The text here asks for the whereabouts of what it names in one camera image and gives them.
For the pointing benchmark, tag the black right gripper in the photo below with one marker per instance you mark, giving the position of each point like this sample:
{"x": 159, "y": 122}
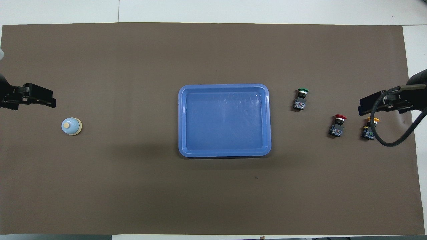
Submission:
{"x": 417, "y": 96}

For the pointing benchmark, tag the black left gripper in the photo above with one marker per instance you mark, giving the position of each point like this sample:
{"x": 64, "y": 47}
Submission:
{"x": 8, "y": 96}

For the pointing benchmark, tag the yellow push button switch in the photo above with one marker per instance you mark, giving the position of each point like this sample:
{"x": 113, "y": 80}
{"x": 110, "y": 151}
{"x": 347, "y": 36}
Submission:
{"x": 367, "y": 130}

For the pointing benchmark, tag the red push button switch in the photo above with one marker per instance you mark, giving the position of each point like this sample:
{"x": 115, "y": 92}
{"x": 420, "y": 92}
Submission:
{"x": 337, "y": 126}

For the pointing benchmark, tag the green push button switch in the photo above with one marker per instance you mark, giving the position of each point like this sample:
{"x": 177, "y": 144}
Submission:
{"x": 301, "y": 100}

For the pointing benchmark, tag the light blue call bell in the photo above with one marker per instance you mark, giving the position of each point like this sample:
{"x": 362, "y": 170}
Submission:
{"x": 71, "y": 126}

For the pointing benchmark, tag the blue plastic tray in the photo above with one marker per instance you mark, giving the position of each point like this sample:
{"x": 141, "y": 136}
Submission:
{"x": 225, "y": 123}

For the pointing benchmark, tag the brown table mat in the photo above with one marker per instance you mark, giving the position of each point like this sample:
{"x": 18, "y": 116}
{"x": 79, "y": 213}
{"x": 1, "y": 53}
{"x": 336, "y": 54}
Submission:
{"x": 133, "y": 186}

